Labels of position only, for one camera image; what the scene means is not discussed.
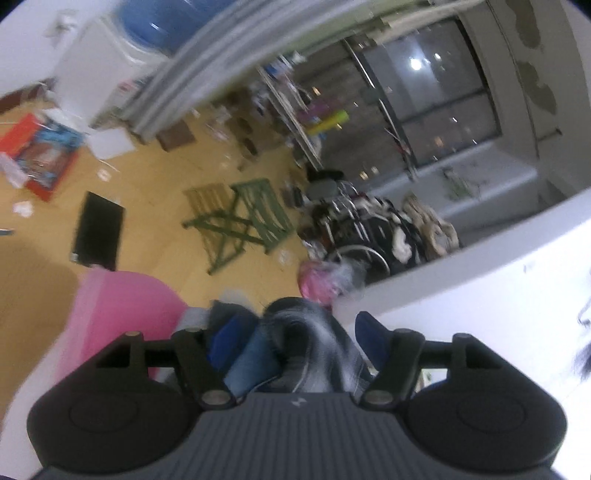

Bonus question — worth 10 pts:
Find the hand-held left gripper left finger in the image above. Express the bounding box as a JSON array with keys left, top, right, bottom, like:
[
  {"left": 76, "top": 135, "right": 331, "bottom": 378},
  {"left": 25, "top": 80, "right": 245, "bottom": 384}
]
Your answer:
[{"left": 95, "top": 318, "right": 259, "bottom": 409}]

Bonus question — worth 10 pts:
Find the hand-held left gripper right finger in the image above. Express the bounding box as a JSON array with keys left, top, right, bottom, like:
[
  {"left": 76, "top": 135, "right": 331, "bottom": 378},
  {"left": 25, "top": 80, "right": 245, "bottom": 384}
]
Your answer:
[{"left": 355, "top": 311, "right": 504, "bottom": 411}]

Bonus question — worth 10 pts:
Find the blue denim garment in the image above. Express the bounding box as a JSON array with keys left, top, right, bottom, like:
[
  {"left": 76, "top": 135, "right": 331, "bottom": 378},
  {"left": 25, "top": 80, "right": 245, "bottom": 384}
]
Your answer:
[{"left": 224, "top": 323, "right": 283, "bottom": 398}]

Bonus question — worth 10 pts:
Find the black white plaid shirt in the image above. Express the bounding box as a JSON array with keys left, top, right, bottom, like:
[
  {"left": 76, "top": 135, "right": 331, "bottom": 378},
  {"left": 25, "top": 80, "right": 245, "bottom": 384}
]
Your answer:
[{"left": 259, "top": 296, "right": 376, "bottom": 398}]

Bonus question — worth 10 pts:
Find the grey folded garment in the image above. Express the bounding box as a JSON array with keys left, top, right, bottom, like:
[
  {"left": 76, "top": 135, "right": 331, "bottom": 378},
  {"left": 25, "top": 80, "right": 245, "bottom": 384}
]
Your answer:
[{"left": 178, "top": 299, "right": 260, "bottom": 334}]

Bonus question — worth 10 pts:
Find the pink plastic bag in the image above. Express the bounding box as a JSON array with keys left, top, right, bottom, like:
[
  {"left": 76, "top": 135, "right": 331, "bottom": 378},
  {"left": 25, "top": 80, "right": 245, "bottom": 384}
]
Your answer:
[{"left": 297, "top": 257, "right": 368, "bottom": 306}]

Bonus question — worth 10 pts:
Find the cluttered pile by window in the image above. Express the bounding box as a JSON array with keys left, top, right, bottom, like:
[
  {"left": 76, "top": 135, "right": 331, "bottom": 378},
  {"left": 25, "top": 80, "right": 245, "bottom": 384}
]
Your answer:
[{"left": 298, "top": 179, "right": 462, "bottom": 283}]

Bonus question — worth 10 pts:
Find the green folding stool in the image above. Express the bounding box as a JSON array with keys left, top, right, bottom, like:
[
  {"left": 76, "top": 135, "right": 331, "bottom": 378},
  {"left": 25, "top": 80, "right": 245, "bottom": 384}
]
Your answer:
[{"left": 182, "top": 176, "right": 296, "bottom": 277}]

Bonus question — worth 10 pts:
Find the olive folding stool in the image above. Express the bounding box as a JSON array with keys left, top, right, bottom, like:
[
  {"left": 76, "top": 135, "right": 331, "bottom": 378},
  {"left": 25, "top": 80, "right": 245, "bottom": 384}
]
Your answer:
[{"left": 182, "top": 181, "right": 241, "bottom": 232}]

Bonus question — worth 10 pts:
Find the black flat panel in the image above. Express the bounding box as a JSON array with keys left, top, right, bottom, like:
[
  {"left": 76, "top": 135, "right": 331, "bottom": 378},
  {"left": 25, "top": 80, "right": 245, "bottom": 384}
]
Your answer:
[{"left": 69, "top": 191, "right": 126, "bottom": 273}]

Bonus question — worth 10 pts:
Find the brown cardboard box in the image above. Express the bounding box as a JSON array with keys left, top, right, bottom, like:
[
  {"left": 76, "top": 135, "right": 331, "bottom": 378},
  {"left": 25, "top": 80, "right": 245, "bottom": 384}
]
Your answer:
[{"left": 156, "top": 121, "right": 195, "bottom": 152}]

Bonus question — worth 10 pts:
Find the metal shelf rack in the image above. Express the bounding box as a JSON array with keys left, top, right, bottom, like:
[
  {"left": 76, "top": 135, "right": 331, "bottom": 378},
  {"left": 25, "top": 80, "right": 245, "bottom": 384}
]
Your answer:
[{"left": 255, "top": 48, "right": 354, "bottom": 171}]

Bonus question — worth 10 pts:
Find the dark framed window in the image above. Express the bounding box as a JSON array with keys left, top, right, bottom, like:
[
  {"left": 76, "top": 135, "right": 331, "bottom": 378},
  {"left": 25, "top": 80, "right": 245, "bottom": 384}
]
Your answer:
[{"left": 318, "top": 17, "right": 505, "bottom": 183}]

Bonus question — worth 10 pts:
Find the red cardboard box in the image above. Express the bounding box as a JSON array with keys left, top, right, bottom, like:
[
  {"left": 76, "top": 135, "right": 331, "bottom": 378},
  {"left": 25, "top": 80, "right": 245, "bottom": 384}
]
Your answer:
[{"left": 0, "top": 112, "right": 88, "bottom": 202}]

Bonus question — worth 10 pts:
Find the grey curtain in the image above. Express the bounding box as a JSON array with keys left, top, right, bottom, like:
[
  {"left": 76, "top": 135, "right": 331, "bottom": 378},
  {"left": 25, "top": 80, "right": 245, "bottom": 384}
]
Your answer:
[{"left": 90, "top": 0, "right": 384, "bottom": 145}]

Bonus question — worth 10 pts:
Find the white water dispenser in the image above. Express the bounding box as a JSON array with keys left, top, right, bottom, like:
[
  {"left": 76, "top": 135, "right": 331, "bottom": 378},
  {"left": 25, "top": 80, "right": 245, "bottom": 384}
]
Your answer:
[{"left": 52, "top": 17, "right": 172, "bottom": 131}]

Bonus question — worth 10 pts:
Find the blue water bottle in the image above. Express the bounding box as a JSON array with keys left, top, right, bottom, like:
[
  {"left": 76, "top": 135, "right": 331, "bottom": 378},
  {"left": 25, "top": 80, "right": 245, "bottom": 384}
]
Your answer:
[{"left": 115, "top": 0, "right": 237, "bottom": 55}]

